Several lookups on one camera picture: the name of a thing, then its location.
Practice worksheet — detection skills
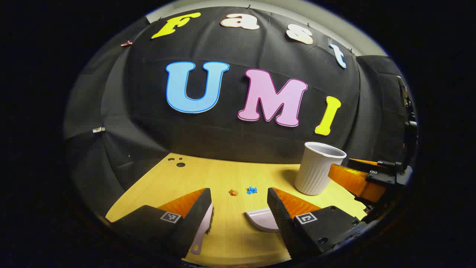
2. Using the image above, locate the dark stand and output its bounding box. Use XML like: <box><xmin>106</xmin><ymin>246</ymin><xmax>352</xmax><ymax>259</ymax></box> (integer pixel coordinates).
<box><xmin>396</xmin><ymin>76</ymin><xmax>419</xmax><ymax>164</ymax></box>

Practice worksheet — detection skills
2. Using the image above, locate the small lilac broom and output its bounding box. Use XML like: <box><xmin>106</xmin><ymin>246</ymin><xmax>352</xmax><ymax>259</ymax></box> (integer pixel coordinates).
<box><xmin>190</xmin><ymin>203</ymin><xmax>215</xmax><ymax>256</ymax></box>

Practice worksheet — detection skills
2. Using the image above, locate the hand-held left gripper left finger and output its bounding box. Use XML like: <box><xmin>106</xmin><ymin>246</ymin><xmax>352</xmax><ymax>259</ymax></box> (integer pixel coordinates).
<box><xmin>110</xmin><ymin>188</ymin><xmax>213</xmax><ymax>261</ymax></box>

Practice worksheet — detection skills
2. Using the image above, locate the yellow wooden desktop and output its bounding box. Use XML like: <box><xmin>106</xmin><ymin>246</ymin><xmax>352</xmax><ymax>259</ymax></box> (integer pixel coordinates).
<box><xmin>105</xmin><ymin>153</ymin><xmax>369</xmax><ymax>267</ymax></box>

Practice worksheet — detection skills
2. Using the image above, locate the black backdrop cloth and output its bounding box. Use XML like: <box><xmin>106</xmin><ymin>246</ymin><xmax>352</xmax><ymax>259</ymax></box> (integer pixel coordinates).
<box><xmin>63</xmin><ymin>6</ymin><xmax>409</xmax><ymax>224</ymax></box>

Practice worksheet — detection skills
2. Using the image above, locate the white ribbed garbage bin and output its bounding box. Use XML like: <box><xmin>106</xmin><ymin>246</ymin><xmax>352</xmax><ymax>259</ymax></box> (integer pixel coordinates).
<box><xmin>295</xmin><ymin>142</ymin><xmax>347</xmax><ymax>196</ymax></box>

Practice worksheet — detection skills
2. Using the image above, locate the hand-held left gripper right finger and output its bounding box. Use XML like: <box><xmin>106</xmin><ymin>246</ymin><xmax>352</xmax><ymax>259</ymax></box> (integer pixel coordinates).
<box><xmin>267</xmin><ymin>187</ymin><xmax>369</xmax><ymax>261</ymax></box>

